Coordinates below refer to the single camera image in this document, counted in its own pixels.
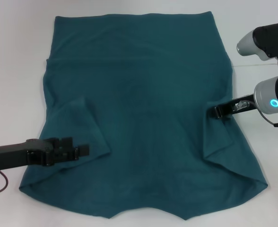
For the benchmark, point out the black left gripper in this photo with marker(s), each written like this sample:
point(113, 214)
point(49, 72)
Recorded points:
point(11, 154)

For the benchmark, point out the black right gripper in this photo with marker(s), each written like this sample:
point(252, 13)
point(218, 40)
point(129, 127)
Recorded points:
point(230, 108)

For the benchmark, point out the teal blue shirt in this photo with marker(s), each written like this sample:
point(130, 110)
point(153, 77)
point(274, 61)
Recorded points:
point(141, 94)

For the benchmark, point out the silver and black right arm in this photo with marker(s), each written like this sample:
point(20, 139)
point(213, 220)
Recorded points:
point(266, 94)

